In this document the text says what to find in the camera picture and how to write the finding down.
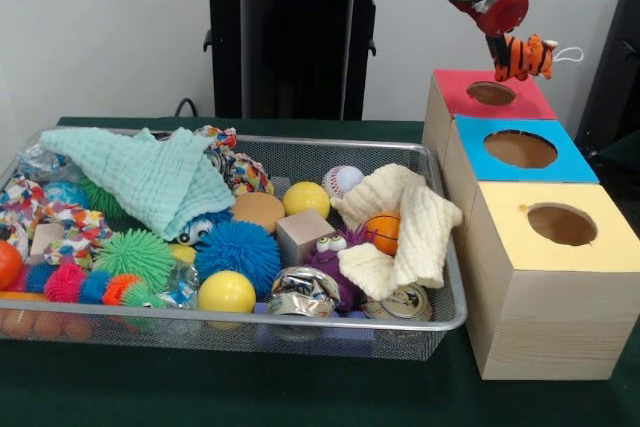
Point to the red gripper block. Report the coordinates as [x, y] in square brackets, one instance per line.
[505, 14]

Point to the orange striped plush toy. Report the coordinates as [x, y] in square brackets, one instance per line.
[525, 59]

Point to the cream knit cloth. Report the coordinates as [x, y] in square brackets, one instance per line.
[425, 227]

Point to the light blue knit cloth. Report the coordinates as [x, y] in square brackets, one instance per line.
[150, 182]

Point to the wooden box with three holes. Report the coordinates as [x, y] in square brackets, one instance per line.
[550, 322]

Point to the clear mesh bin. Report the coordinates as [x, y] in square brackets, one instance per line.
[430, 329]

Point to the black upright panel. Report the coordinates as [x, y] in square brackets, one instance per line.
[620, 72]

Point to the green covered side table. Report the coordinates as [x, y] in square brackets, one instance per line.
[625, 144]

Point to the white printed ball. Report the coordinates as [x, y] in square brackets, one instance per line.
[342, 181]

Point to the orange toy basketball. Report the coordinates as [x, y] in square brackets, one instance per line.
[385, 233]

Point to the yellow ball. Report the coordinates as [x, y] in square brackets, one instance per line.
[227, 292]
[306, 199]

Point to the wooden cube block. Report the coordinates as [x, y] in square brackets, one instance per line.
[302, 237]

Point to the purple spiky eyed toy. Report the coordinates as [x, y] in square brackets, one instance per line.
[325, 263]

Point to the orange round sponge disc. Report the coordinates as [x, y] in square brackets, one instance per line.
[257, 212]

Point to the blue white crushed can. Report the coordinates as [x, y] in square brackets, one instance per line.
[302, 297]

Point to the blue spiky eyed toy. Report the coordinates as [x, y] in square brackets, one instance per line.
[237, 249]
[195, 231]

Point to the plain green spiky ball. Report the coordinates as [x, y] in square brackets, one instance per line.
[132, 252]

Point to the dark green table cloth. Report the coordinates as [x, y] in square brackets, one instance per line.
[250, 392]

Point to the rainbow spiky caterpillar toy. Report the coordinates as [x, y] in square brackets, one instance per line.
[65, 284]

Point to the red orange ball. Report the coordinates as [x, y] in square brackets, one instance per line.
[10, 263]

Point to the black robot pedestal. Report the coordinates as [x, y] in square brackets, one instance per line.
[300, 47]

